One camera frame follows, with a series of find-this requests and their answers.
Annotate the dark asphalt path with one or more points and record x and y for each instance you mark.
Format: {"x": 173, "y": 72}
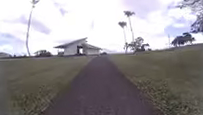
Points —
{"x": 98, "y": 93}

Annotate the white building with slanted roof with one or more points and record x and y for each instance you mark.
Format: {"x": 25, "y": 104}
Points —
{"x": 70, "y": 48}

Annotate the bushy low tree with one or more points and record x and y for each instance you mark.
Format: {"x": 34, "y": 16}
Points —
{"x": 137, "y": 45}

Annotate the shorter palm tree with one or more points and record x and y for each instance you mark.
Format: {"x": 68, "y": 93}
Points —
{"x": 122, "y": 24}

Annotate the mown grass field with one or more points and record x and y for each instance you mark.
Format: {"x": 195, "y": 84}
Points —
{"x": 33, "y": 77}

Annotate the tall leaning palm tree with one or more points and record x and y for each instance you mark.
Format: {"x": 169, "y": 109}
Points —
{"x": 28, "y": 29}

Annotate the mown grass slope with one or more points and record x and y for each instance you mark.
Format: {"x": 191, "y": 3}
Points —
{"x": 170, "y": 73}

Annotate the clump of dark trees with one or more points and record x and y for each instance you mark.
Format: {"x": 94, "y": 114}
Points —
{"x": 182, "y": 39}

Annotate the taller palm tree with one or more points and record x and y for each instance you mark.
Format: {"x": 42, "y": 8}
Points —
{"x": 129, "y": 14}

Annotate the small low building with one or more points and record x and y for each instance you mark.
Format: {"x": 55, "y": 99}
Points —
{"x": 42, "y": 53}

